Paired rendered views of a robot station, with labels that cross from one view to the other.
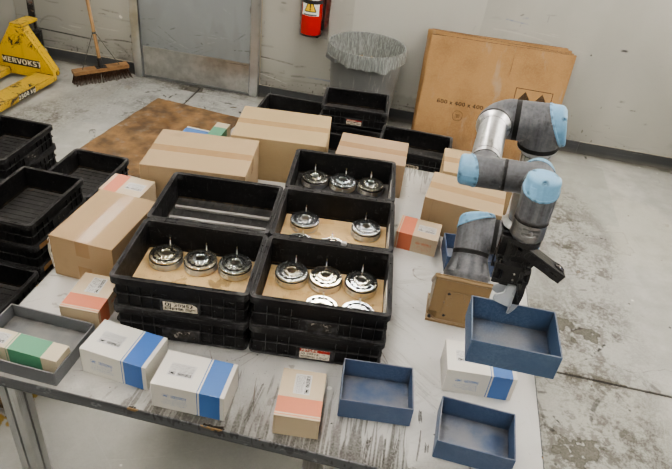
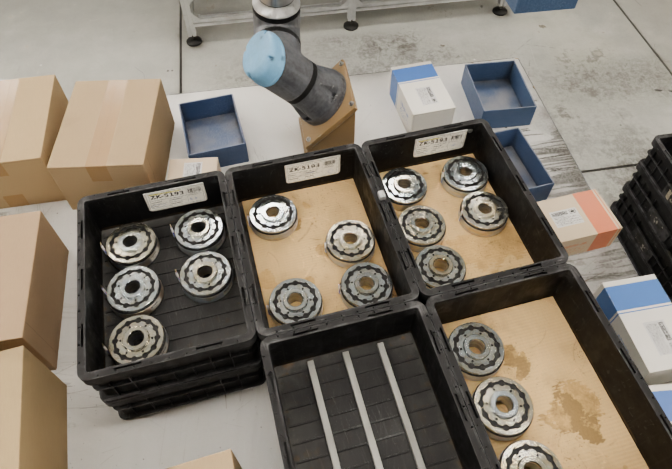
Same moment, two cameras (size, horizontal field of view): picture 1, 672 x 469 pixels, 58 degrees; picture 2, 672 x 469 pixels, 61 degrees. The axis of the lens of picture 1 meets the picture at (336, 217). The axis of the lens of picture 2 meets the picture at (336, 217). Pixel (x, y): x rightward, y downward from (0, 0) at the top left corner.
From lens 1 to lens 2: 1.96 m
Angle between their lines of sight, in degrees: 72
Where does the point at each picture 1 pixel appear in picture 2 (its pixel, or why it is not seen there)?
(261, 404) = (588, 269)
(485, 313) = not seen: outside the picture
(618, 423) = not seen: hidden behind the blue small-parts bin
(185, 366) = (653, 337)
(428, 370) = not seen: hidden behind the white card
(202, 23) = not seen: outside the picture
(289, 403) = (598, 219)
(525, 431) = (453, 73)
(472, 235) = (299, 58)
